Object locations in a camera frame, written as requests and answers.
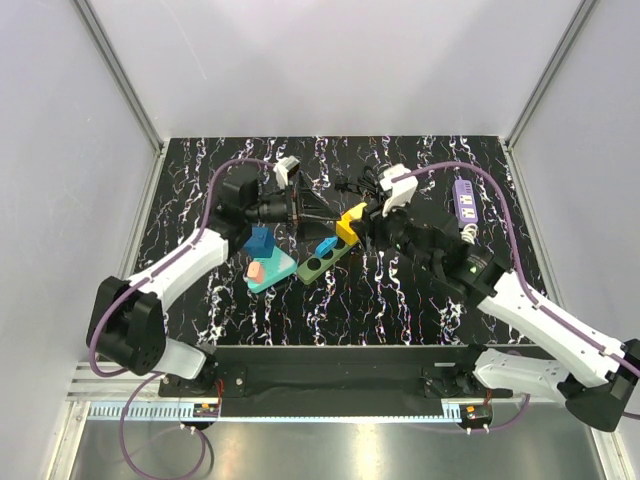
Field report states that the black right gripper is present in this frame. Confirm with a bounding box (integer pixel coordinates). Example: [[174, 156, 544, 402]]
[[351, 190, 438, 275]]

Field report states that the black marbled table mat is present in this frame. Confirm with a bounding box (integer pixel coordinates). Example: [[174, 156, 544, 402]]
[[136, 135, 546, 346]]

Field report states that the green power strip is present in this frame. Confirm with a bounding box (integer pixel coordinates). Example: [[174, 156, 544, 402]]
[[296, 240, 353, 285]]

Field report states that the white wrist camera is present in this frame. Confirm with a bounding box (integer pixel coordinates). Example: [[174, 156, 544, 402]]
[[378, 164, 418, 217], [273, 156, 300, 189]]

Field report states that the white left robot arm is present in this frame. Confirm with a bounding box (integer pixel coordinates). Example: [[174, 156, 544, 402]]
[[86, 158, 340, 396]]

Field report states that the light blue plug adapter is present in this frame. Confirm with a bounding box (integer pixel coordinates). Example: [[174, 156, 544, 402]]
[[315, 236, 338, 257]]

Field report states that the teal triangular power strip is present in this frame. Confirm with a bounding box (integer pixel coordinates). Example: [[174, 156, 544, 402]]
[[244, 247, 297, 293]]

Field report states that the yellow cube plug adapter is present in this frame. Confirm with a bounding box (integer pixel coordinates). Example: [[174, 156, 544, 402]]
[[335, 202, 367, 246]]

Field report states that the pink plug adapter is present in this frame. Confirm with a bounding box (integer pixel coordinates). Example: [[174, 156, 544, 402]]
[[246, 261, 266, 284]]

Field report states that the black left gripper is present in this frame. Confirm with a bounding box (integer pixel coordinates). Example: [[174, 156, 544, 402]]
[[245, 172, 340, 242]]

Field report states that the black coiled power cable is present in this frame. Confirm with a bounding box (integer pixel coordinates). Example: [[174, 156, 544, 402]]
[[335, 167, 386, 201]]

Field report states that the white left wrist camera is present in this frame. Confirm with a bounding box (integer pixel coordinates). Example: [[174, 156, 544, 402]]
[[273, 156, 300, 189]]

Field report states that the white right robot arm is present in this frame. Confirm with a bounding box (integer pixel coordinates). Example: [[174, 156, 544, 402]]
[[352, 207, 639, 432]]

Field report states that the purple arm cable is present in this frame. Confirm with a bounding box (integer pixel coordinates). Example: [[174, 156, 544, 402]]
[[392, 160, 640, 434], [87, 158, 281, 476]]

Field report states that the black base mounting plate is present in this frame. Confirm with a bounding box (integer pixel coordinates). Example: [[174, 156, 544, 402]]
[[159, 346, 489, 421]]

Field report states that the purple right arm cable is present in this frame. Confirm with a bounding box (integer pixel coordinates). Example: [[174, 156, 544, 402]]
[[392, 160, 640, 434]]

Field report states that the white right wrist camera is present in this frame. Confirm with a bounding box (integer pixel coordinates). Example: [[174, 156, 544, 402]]
[[378, 164, 418, 217]]

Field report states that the dark blue cube adapter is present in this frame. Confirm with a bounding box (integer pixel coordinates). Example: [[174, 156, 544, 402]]
[[244, 226, 275, 258]]

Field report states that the purple power strip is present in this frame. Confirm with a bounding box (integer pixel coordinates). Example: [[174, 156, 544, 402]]
[[452, 179, 478, 228]]

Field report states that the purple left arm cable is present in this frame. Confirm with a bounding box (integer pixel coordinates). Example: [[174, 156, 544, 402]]
[[87, 158, 281, 476]]

